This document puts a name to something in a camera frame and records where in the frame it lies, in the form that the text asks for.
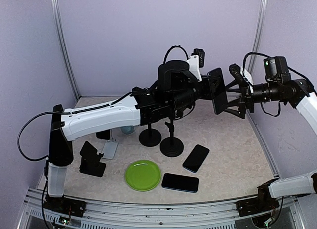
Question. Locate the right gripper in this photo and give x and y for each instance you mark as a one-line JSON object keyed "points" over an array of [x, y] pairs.
{"points": [[247, 97]]}

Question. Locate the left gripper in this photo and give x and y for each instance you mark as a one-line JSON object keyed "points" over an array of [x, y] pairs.
{"points": [[208, 95]]}

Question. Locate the short black clamp stand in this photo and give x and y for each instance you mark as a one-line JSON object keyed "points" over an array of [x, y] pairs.
{"points": [[171, 146]]}

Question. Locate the black phone blue case bottom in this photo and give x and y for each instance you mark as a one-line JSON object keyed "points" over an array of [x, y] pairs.
{"points": [[180, 182]]}

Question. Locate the black phone white case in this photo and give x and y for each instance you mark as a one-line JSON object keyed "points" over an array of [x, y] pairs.
{"points": [[104, 135]]}

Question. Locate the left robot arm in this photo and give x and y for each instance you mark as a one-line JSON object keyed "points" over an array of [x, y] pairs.
{"points": [[178, 86]]}

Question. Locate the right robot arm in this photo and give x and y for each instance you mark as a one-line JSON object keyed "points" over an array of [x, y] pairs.
{"points": [[283, 85]]}

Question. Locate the tall black clamp stand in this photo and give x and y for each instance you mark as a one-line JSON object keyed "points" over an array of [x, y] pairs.
{"points": [[150, 137]]}

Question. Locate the white folding phone stand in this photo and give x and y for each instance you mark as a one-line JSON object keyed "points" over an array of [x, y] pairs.
{"points": [[110, 148]]}

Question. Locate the black folding phone stand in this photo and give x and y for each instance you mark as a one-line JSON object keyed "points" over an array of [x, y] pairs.
{"points": [[90, 161]]}

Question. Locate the light blue mug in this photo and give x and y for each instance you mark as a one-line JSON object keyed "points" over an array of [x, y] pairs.
{"points": [[127, 129]]}

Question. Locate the green plate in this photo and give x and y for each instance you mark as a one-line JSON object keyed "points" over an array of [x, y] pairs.
{"points": [[142, 175]]}

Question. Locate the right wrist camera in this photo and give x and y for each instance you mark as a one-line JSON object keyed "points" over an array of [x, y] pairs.
{"points": [[237, 73]]}

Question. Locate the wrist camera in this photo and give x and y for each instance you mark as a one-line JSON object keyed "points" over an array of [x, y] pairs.
{"points": [[237, 73], [196, 61]]}

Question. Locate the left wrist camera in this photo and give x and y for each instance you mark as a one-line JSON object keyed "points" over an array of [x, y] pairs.
{"points": [[196, 61]]}

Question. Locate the right aluminium frame post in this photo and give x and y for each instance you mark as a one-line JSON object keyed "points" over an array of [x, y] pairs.
{"points": [[260, 25]]}

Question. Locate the aluminium frame post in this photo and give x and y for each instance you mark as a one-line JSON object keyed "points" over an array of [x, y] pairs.
{"points": [[63, 46], [260, 25]]}

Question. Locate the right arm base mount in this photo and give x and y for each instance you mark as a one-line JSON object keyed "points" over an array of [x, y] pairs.
{"points": [[254, 206]]}

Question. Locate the front aluminium rail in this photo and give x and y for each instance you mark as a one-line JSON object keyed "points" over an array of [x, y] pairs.
{"points": [[110, 215]]}

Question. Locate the left aluminium frame post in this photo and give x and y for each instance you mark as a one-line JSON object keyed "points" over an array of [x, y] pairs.
{"points": [[63, 46]]}

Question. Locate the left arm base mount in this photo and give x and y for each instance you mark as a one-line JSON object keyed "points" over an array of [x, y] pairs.
{"points": [[67, 206]]}

